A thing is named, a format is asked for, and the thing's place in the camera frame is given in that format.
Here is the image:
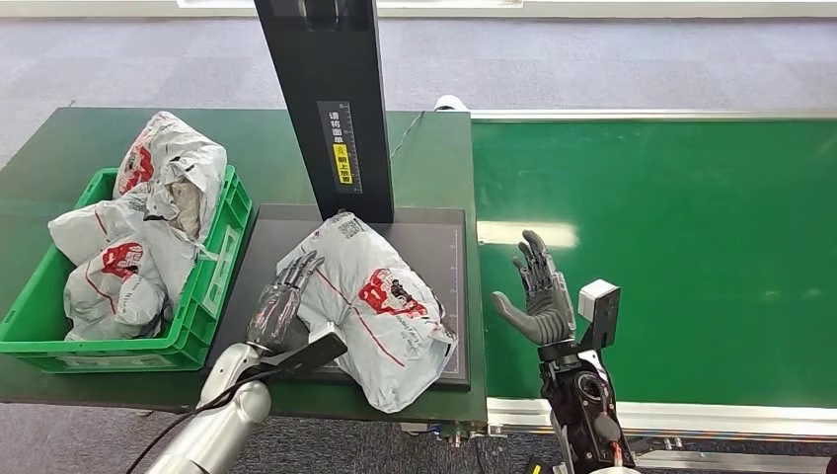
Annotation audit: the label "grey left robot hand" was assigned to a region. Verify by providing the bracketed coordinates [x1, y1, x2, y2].
[245, 251, 327, 355]

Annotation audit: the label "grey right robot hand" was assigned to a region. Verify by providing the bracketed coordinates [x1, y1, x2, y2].
[492, 230, 578, 347]

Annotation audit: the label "white red-print poly mailer package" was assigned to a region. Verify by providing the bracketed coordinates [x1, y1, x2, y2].
[274, 210, 460, 416]

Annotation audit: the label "green conveyor belt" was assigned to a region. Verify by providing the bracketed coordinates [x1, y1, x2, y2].
[471, 118, 837, 411]

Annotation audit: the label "white package with red logo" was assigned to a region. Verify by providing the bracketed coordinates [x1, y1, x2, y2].
[62, 238, 169, 344]

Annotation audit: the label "torn white poly mailer package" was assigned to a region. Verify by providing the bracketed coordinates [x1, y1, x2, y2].
[112, 110, 229, 245]

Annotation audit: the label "plain white poly mailer package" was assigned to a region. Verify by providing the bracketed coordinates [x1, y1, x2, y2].
[47, 191, 198, 307]

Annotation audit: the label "green plastic crate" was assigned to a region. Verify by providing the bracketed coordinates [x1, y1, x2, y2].
[0, 164, 254, 375]

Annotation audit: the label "metal connectors under table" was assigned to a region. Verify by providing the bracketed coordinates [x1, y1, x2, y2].
[400, 424, 509, 451]

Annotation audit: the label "black yellow column label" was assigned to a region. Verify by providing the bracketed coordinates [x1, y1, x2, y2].
[316, 100, 364, 197]

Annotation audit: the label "black scanner column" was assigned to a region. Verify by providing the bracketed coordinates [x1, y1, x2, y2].
[253, 0, 396, 226]

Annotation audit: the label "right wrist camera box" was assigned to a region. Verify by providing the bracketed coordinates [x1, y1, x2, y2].
[576, 278, 622, 353]

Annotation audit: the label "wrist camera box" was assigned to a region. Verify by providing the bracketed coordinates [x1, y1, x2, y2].
[261, 324, 348, 379]
[576, 278, 622, 353]

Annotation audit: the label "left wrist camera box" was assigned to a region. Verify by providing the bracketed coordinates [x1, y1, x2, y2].
[261, 324, 348, 379]

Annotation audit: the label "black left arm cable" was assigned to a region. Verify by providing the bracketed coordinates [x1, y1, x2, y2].
[125, 364, 283, 474]

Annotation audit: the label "black scanner base plate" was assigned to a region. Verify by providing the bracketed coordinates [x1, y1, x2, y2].
[206, 202, 473, 392]

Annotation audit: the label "aluminium conveyor frame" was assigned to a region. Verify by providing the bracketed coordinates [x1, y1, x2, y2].
[469, 108, 837, 474]

